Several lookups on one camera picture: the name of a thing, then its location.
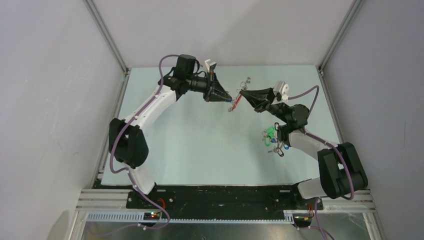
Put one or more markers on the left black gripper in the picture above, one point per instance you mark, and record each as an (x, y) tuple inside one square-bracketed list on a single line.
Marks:
[(215, 92)]

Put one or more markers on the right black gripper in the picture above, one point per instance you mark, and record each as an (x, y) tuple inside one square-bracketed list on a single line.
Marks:
[(261, 100)]

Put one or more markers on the red keyring with rings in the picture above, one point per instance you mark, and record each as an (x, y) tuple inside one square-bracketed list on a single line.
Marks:
[(234, 102)]

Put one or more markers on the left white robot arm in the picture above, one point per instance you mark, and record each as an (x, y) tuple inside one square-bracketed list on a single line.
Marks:
[(128, 146)]

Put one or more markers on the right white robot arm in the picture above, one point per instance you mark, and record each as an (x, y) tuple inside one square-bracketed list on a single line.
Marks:
[(341, 172)]

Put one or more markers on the bunch of tagged keys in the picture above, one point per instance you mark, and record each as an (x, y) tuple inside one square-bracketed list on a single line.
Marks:
[(270, 136)]

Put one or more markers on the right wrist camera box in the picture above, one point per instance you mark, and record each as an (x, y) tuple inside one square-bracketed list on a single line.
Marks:
[(281, 89)]

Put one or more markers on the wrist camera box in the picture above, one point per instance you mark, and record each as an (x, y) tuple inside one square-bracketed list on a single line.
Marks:
[(210, 65), (281, 89)]

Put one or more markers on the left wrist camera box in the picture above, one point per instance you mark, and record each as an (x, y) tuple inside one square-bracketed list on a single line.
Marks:
[(210, 65)]

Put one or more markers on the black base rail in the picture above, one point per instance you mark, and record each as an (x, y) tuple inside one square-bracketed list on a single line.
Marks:
[(223, 202)]

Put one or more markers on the right aluminium frame post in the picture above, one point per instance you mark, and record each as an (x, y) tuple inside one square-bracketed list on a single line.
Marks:
[(347, 21)]

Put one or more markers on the aluminium frame post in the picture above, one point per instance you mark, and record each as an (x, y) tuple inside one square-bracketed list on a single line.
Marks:
[(105, 33), (347, 21)]

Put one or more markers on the left aluminium frame post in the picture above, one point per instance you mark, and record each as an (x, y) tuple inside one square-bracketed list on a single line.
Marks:
[(105, 33)]

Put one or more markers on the white slotted cable duct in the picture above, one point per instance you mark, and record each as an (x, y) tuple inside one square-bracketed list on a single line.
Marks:
[(151, 217)]

